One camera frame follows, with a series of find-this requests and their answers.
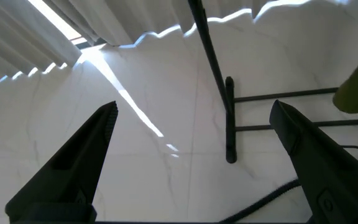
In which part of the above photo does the window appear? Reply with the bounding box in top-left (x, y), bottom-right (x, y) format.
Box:
top-left (28, 0), bottom-right (108, 50)

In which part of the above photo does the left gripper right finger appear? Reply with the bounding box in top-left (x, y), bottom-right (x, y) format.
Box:
top-left (268, 99), bottom-right (358, 224)

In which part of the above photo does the black cable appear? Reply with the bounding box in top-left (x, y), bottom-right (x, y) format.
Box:
top-left (219, 144), bottom-right (358, 223)

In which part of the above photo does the white curtain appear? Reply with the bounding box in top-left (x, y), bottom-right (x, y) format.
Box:
top-left (42, 0), bottom-right (351, 47)
top-left (0, 0), bottom-right (83, 85)

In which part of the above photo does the black clothes rack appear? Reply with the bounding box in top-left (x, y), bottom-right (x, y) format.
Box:
top-left (187, 0), bottom-right (358, 164)

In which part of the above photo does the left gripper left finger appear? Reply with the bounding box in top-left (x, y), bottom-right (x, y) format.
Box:
top-left (4, 101), bottom-right (119, 222)

